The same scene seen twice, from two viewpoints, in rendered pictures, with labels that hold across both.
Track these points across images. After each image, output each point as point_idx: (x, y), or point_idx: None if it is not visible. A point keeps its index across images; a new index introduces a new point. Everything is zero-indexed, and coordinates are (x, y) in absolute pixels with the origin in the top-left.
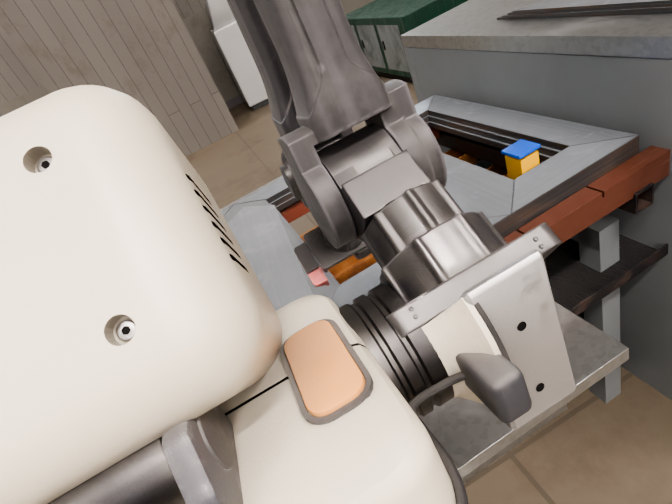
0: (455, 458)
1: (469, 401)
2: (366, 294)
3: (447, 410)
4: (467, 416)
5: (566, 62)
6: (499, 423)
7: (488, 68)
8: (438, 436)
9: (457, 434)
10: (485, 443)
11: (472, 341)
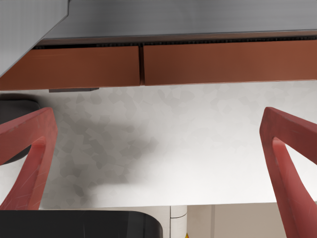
0: (155, 196)
1: (205, 153)
2: (176, 9)
3: (179, 148)
4: (193, 166)
5: None
6: (213, 191)
7: None
8: (154, 168)
9: (171, 177)
10: (188, 199)
11: None
